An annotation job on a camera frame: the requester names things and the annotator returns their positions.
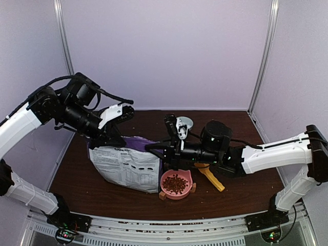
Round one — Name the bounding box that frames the right aluminium frame post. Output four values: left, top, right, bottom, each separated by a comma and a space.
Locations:
248, 0, 279, 115

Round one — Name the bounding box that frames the aluminium frame post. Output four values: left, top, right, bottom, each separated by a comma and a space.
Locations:
53, 0, 75, 75
248, 0, 279, 115

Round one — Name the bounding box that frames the aluminium front rail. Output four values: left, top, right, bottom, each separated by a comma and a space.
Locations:
27, 202, 312, 246

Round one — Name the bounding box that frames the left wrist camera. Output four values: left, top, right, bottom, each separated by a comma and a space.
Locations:
98, 103, 134, 129

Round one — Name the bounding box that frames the left aluminium frame post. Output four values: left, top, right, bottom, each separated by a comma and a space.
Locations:
53, 0, 75, 75

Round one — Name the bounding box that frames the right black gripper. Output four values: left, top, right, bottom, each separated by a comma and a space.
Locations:
145, 135, 220, 171

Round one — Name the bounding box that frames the brown kibble in pink bowl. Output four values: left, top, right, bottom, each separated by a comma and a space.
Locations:
162, 174, 189, 195

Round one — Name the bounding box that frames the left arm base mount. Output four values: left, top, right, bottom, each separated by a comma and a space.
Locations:
44, 193, 92, 245

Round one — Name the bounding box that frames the light blue ceramic bowl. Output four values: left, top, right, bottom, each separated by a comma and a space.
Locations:
177, 116, 194, 130

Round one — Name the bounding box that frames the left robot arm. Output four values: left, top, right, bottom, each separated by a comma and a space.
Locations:
1, 72, 134, 228

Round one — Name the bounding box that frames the purple puppy food bag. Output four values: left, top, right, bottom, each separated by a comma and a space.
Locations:
88, 136, 162, 194

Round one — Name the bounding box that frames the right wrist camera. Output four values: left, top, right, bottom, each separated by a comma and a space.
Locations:
164, 114, 190, 150

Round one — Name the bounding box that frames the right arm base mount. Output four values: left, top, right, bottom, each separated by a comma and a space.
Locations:
244, 195, 291, 244

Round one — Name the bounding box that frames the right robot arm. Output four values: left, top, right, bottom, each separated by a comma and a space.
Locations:
145, 115, 327, 227

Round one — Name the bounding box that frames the pink pet bowl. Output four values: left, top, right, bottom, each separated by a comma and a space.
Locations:
159, 169, 197, 200

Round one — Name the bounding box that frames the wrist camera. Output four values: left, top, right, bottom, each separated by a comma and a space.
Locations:
98, 103, 134, 129
164, 114, 190, 150

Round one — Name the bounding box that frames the yellow plastic scoop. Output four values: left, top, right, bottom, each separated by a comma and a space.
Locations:
194, 163, 225, 192

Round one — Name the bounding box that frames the left black cable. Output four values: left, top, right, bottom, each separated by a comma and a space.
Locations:
0, 73, 134, 121

